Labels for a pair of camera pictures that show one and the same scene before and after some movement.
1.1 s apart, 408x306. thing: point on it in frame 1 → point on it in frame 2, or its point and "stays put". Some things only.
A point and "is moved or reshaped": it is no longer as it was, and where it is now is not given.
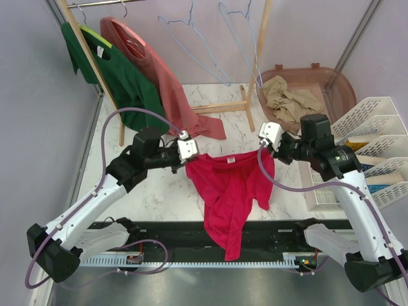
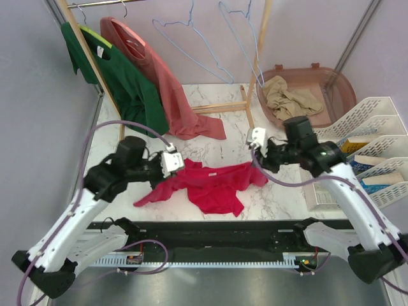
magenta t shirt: (228, 188) is moved or reshaped
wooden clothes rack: (267, 6) stays put
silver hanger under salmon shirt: (125, 8) stays put
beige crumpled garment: (292, 104) stays put
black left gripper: (174, 167) → (160, 178)
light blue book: (376, 183) stays put
